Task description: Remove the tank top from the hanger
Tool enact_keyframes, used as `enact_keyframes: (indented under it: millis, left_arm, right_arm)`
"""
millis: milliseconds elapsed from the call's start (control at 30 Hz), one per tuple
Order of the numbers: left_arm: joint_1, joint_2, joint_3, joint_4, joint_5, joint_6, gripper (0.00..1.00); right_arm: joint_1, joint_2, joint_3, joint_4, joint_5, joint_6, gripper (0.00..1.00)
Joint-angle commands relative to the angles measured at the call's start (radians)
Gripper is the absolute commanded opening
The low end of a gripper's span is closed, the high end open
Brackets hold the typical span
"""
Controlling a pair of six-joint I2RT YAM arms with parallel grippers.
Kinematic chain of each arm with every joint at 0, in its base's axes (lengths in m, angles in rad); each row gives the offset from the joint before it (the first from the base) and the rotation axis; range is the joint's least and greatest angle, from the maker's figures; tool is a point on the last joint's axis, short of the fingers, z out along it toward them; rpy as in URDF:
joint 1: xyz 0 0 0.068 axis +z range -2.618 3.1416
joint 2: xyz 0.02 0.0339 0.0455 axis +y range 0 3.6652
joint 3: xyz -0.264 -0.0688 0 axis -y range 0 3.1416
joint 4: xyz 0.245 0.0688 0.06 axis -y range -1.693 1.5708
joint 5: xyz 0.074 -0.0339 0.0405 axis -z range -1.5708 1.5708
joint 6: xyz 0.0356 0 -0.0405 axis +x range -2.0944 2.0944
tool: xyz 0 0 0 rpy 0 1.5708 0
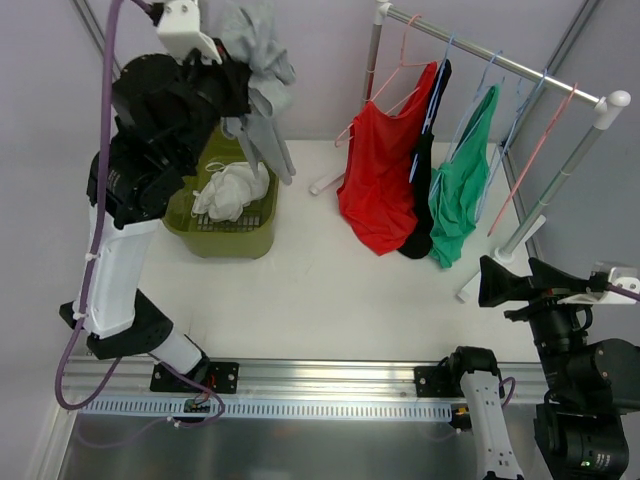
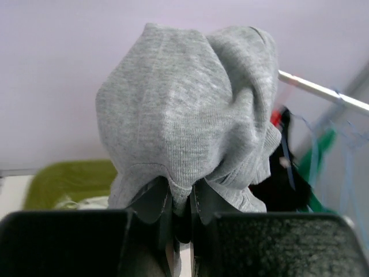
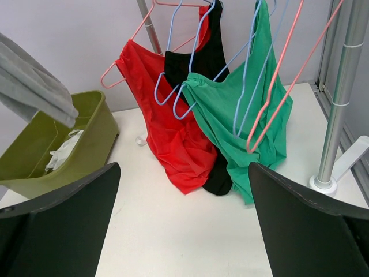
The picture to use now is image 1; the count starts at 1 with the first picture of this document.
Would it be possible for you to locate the green tank top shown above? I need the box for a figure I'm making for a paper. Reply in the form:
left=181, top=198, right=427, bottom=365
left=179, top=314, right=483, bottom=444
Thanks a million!
left=429, top=84, right=502, bottom=269

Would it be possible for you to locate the pink wire hanger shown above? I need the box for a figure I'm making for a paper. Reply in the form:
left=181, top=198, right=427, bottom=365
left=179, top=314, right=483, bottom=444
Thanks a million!
left=487, top=83, right=578, bottom=237

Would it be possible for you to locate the red tank top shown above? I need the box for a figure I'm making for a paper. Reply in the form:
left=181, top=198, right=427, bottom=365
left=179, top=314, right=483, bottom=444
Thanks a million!
left=337, top=62, right=438, bottom=256

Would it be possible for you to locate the black tank top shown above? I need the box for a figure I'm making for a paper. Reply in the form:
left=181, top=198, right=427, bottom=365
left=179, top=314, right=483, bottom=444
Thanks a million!
left=398, top=60, right=452, bottom=260

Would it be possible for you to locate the olive green plastic basket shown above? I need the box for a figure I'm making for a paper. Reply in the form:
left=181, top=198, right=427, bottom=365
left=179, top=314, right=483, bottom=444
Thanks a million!
left=163, top=130, right=279, bottom=259

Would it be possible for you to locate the white slotted cable duct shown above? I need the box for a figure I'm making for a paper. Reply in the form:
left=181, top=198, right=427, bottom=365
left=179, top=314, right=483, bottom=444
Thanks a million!
left=81, top=396, right=453, bottom=423

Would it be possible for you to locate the silver white clothes rack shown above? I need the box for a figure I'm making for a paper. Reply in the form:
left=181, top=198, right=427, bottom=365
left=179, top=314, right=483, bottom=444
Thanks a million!
left=306, top=0, right=632, bottom=304

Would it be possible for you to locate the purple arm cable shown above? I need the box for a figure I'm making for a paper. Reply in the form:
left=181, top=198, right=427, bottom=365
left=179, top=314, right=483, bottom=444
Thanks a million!
left=499, top=282, right=640, bottom=416
left=54, top=0, right=166, bottom=412

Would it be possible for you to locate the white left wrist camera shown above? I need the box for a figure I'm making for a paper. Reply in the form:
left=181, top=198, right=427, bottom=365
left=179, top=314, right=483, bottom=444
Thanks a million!
left=148, top=0, right=223, bottom=65

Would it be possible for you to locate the white tank top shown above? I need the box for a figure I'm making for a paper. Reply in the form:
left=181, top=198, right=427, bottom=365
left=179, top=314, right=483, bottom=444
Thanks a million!
left=191, top=161, right=270, bottom=222

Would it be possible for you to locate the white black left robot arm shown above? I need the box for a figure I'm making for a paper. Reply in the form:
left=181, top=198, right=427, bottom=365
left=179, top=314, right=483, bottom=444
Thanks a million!
left=83, top=50, right=251, bottom=391

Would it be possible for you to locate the grey tank top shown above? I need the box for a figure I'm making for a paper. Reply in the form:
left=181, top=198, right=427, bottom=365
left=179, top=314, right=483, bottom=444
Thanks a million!
left=219, top=1, right=296, bottom=185

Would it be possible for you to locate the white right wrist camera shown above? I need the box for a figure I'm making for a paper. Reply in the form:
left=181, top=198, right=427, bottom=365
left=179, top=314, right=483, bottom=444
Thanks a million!
left=558, top=261, right=639, bottom=306

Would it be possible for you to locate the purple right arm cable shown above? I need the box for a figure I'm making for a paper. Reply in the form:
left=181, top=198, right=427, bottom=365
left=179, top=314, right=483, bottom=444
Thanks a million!
left=499, top=282, right=640, bottom=416

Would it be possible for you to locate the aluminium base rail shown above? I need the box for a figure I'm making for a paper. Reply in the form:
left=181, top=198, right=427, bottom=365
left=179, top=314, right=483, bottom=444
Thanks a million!
left=62, top=356, right=547, bottom=403

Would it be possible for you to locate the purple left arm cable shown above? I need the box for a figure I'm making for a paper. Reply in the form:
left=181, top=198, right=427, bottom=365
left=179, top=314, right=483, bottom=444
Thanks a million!
left=54, top=0, right=166, bottom=412

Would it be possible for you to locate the pink hanger with red top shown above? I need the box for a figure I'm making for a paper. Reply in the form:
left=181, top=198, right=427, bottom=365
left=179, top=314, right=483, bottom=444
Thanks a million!
left=334, top=11, right=423, bottom=147

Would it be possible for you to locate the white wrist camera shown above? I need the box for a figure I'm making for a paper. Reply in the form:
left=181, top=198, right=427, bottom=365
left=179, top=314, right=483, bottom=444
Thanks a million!
left=558, top=261, right=639, bottom=306
left=148, top=0, right=223, bottom=65

